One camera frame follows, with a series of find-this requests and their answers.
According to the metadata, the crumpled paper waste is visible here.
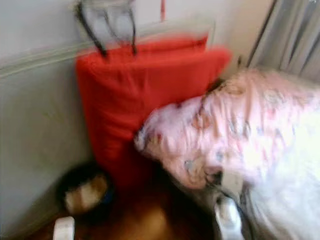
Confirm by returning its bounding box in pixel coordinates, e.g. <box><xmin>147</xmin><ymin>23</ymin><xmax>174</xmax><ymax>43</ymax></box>
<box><xmin>64</xmin><ymin>176</ymin><xmax>108</xmax><ymax>213</ymax></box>

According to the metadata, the pale grey curtain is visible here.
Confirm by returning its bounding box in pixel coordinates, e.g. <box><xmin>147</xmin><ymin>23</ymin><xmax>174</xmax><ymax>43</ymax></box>
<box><xmin>247</xmin><ymin>0</ymin><xmax>320</xmax><ymax>86</ymax></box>

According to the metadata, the thick red mattress pad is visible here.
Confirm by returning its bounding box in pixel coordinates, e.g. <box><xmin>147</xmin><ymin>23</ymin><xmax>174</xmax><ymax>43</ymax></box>
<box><xmin>75</xmin><ymin>47</ymin><xmax>232</xmax><ymax>191</ymax></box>

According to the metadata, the thin red mattress pad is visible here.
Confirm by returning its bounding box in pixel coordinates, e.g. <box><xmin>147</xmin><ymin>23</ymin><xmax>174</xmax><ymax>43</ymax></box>
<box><xmin>110</xmin><ymin>36</ymin><xmax>208</xmax><ymax>60</ymax></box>

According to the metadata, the thick black wall cable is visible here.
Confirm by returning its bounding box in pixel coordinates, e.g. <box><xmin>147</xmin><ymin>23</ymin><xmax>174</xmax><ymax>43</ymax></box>
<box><xmin>75</xmin><ymin>2</ymin><xmax>109</xmax><ymax>57</ymax></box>

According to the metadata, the beige floral bed sheet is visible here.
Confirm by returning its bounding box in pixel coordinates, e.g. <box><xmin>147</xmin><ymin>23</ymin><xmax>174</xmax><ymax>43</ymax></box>
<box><xmin>167</xmin><ymin>150</ymin><xmax>320</xmax><ymax>240</ymax></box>

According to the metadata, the red hanging tassel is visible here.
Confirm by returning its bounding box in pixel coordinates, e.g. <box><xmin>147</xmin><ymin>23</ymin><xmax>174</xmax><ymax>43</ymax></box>
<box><xmin>160</xmin><ymin>0</ymin><xmax>167</xmax><ymax>22</ymax></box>

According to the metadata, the pink cartoon print blanket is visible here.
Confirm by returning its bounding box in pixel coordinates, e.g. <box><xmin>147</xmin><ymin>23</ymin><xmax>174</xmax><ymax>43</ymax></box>
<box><xmin>134</xmin><ymin>69</ymin><xmax>320</xmax><ymax>190</ymax></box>

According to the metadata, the black waste bin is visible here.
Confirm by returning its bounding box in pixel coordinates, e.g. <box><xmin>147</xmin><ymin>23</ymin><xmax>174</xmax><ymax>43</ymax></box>
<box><xmin>56</xmin><ymin>164</ymin><xmax>115</xmax><ymax>221</ymax></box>

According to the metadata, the thin looped black cable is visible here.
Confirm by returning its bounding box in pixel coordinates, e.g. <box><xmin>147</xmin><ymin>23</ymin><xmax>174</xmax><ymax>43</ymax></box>
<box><xmin>102</xmin><ymin>7</ymin><xmax>138</xmax><ymax>57</ymax></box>

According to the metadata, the white wall box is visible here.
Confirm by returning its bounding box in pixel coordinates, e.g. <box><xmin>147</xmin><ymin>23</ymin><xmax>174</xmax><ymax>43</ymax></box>
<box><xmin>75</xmin><ymin>0</ymin><xmax>138</xmax><ymax>48</ymax></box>

